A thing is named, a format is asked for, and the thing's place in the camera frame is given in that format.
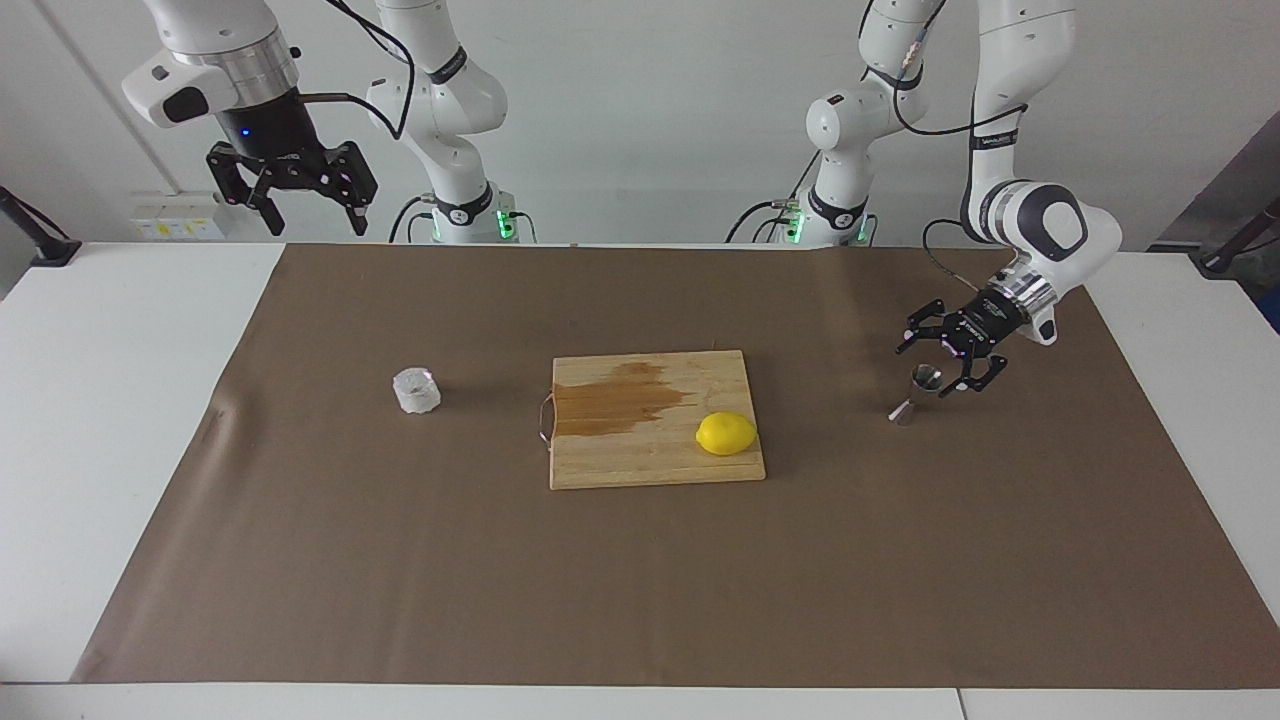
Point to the clear plastic cup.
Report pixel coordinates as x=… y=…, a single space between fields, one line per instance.
x=416 y=392

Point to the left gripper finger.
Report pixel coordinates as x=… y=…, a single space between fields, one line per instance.
x=925 y=325
x=985 y=370

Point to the dark grey panel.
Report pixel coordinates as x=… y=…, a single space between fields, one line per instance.
x=1230 y=190

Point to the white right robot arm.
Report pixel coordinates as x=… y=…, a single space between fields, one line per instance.
x=440 y=100

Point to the white wall socket strip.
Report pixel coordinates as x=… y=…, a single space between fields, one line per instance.
x=180 y=218

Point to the yellow lemon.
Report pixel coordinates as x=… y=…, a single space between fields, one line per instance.
x=726 y=434

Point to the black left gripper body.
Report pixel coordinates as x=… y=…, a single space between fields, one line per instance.
x=985 y=325

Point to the steel double jigger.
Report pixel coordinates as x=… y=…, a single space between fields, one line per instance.
x=903 y=413

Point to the brown paper table mat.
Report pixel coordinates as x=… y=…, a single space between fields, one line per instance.
x=640 y=580

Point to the blue object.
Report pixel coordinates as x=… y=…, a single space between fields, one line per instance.
x=1273 y=312

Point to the black clamp mount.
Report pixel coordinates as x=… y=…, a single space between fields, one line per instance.
x=1225 y=258
x=50 y=250

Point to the wooden cutting board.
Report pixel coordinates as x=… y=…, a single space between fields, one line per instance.
x=650 y=460

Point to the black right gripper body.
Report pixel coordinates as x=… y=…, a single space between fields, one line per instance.
x=275 y=135

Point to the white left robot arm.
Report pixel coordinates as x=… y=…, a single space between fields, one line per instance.
x=1050 y=220

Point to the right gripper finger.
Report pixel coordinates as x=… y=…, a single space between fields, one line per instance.
x=240 y=180
x=358 y=180

